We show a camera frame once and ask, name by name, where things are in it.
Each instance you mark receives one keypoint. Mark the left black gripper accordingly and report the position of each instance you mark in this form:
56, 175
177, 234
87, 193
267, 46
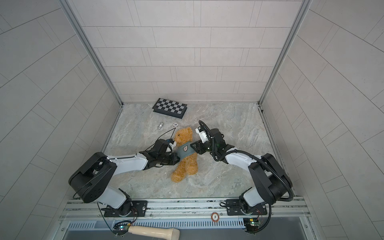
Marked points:
173, 161

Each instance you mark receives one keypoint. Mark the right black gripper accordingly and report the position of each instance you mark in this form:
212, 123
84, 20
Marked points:
200, 147

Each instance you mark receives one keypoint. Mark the grey-green teddy sweater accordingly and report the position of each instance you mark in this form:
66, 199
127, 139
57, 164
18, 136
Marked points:
185, 150

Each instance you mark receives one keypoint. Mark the tan teddy bear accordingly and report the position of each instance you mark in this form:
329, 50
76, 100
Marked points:
188, 164

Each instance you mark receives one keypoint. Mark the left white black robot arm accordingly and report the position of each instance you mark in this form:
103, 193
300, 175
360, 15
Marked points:
91, 181

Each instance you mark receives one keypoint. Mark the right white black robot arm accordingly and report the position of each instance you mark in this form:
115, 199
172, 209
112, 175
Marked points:
271, 182

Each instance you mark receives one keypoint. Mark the folded black white chessboard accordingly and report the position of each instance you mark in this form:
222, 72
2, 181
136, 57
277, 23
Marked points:
170, 108

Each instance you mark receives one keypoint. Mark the round red white sticker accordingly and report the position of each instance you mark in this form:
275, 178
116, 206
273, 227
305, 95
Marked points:
215, 217

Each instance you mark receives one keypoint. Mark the left green circuit board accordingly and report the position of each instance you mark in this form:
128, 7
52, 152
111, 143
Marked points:
121, 228

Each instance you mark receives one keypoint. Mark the green circuit board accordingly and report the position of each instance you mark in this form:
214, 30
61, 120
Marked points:
251, 225
121, 228

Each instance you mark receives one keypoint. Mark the right green circuit board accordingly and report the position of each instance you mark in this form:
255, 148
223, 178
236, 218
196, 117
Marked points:
251, 225

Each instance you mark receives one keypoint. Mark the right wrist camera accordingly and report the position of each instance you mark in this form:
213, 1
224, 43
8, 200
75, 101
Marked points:
202, 134

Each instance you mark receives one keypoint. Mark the aluminium mounting rail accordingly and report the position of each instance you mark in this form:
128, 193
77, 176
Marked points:
198, 208

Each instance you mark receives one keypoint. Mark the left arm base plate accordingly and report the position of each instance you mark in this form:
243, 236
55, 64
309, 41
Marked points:
133, 209

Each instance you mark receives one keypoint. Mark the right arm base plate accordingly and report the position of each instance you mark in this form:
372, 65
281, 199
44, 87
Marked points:
236, 208

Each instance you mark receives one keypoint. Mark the beige wooden handle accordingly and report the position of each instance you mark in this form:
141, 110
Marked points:
165, 234

